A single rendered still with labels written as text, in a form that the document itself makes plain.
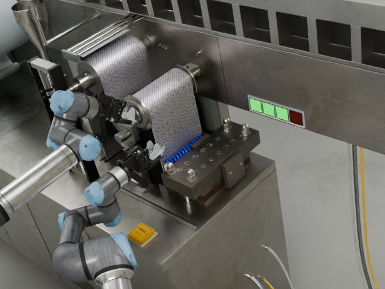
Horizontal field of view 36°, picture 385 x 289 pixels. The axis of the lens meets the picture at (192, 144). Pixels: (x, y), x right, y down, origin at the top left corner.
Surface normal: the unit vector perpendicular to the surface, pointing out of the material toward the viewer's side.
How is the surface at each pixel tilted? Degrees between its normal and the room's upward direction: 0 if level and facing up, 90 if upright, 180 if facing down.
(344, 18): 90
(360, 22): 90
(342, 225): 0
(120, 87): 92
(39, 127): 0
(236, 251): 90
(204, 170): 0
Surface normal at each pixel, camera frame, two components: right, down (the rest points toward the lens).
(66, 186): -0.18, -0.80
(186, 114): 0.73, 0.29
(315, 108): -0.66, 0.53
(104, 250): -0.15, -0.48
